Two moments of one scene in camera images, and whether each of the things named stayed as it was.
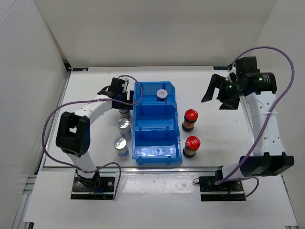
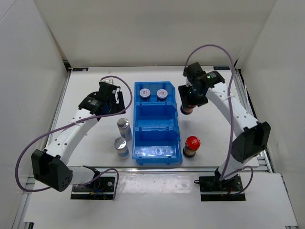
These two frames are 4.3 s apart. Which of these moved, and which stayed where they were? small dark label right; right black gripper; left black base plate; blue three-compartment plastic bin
Moved: right black gripper
Stayed: blue three-compartment plastic bin; left black base plate; small dark label right
